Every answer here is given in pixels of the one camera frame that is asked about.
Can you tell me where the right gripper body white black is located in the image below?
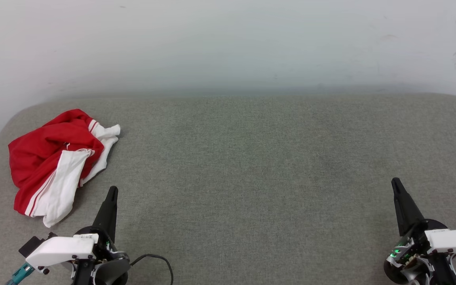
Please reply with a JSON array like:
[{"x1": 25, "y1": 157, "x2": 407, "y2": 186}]
[{"x1": 386, "y1": 219, "x2": 456, "y2": 265}]

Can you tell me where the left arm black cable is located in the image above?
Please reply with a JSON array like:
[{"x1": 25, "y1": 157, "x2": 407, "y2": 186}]
[{"x1": 129, "y1": 254, "x2": 173, "y2": 285}]

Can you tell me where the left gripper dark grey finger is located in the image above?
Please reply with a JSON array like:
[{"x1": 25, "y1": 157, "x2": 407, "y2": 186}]
[{"x1": 92, "y1": 186, "x2": 119, "y2": 243}]

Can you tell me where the red and white jersey shirt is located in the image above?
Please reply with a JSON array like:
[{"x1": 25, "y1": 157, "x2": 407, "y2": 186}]
[{"x1": 8, "y1": 109, "x2": 121, "y2": 228}]

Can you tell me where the left teal cable connector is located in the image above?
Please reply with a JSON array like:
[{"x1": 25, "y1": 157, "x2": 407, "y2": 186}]
[{"x1": 6, "y1": 263, "x2": 35, "y2": 285}]

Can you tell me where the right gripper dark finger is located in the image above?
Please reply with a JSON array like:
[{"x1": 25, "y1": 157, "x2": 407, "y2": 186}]
[{"x1": 391, "y1": 177, "x2": 426, "y2": 237}]

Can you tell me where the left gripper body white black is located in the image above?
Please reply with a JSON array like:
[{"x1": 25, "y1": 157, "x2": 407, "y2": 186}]
[{"x1": 25, "y1": 226, "x2": 130, "y2": 285}]

